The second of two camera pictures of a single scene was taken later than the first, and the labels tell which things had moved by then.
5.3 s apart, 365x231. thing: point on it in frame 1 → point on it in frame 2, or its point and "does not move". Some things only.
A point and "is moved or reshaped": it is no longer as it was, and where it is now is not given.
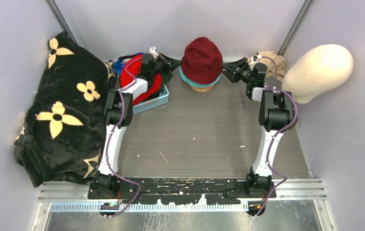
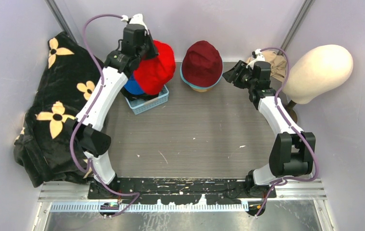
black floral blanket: x=63 y=135 does not move
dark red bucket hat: x=202 y=60 does not move
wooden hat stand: x=202 y=89 does not move
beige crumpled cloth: x=270 y=72 does not move
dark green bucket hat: x=166 y=77 → x=132 y=97
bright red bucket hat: x=131 y=69 is moved or reshaped
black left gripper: x=169 y=64 → x=153 y=52
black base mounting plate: x=133 y=191 does not move
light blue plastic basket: x=162 y=99 does not move
